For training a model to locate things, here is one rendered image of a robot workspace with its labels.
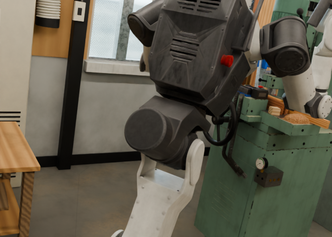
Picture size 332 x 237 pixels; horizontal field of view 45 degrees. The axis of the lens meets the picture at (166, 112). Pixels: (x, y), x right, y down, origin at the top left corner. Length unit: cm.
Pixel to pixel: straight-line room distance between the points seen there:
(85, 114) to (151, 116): 222
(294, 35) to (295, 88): 18
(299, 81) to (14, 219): 157
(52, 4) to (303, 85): 187
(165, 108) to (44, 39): 197
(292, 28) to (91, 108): 225
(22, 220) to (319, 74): 150
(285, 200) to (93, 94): 162
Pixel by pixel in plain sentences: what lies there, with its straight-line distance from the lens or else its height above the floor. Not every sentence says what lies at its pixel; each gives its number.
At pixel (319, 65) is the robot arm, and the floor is 125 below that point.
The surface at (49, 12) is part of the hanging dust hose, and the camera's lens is 273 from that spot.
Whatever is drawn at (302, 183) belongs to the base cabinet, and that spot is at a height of 48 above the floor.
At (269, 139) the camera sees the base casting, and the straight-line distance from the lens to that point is 214.
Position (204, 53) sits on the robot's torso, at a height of 124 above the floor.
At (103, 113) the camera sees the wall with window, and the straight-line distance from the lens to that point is 324.
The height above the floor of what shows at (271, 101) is 95.
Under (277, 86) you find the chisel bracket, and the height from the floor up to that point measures 102.
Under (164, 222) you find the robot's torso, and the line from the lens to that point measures 117.
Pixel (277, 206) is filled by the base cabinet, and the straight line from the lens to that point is 242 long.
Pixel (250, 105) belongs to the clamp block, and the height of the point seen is 93.
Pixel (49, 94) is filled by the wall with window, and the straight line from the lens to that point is 304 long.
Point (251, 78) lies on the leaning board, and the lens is 365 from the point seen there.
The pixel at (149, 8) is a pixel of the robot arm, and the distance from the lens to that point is 131.
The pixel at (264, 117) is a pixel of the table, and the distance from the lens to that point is 215.
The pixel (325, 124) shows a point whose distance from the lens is 210.
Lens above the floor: 134
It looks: 15 degrees down
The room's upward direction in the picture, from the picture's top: 10 degrees clockwise
